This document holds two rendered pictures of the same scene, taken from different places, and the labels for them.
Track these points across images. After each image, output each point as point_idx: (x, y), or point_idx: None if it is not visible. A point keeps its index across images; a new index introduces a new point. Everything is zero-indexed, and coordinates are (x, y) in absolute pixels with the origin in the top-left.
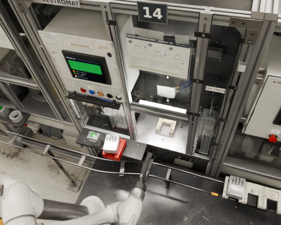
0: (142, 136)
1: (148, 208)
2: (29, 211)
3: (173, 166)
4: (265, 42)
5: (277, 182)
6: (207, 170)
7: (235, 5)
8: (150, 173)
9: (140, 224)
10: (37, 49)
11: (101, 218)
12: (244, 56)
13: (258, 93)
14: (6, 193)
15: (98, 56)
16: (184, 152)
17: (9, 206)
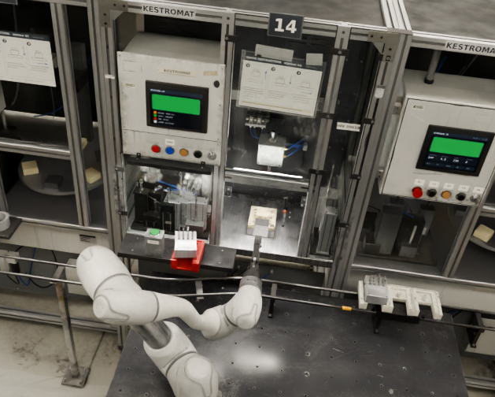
0: (227, 239)
1: (249, 346)
2: (128, 273)
3: None
4: (402, 58)
5: None
6: (327, 287)
7: (368, 24)
8: None
9: (239, 369)
10: (101, 82)
11: (204, 320)
12: (382, 78)
13: (398, 124)
14: (88, 254)
15: (199, 87)
16: (295, 255)
17: (101, 264)
